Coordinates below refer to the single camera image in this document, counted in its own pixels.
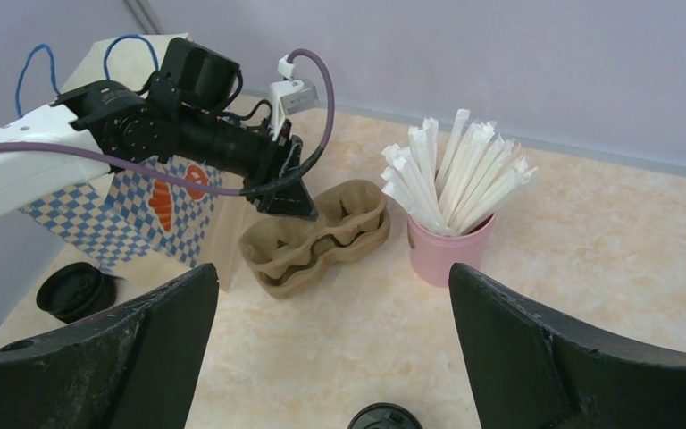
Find black plastic cup lid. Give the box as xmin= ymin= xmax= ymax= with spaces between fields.
xmin=347 ymin=402 xmax=422 ymax=429

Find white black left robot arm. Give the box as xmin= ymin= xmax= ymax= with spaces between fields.
xmin=0 ymin=38 xmax=324 ymax=221

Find pink straw holder cup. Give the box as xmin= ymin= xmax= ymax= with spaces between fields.
xmin=406 ymin=214 xmax=497 ymax=287

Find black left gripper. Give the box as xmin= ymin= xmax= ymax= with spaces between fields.
xmin=177 ymin=120 xmax=319 ymax=222

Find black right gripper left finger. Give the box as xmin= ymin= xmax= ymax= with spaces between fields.
xmin=0 ymin=264 xmax=219 ymax=428

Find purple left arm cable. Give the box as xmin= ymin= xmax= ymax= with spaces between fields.
xmin=0 ymin=48 xmax=337 ymax=198

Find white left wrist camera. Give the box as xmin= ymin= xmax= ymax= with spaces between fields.
xmin=269 ymin=55 xmax=319 ymax=140

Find bundle of white straws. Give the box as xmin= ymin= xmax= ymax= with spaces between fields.
xmin=381 ymin=108 xmax=537 ymax=237

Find brown pulp cup carrier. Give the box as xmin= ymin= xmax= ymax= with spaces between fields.
xmin=238 ymin=213 xmax=390 ymax=299

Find blue checkered paper bag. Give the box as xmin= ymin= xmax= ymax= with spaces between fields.
xmin=20 ymin=38 xmax=247 ymax=291

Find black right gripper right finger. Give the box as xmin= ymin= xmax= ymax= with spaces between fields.
xmin=448 ymin=264 xmax=686 ymax=428

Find stack of black lids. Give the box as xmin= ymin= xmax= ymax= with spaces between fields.
xmin=36 ymin=262 xmax=119 ymax=324

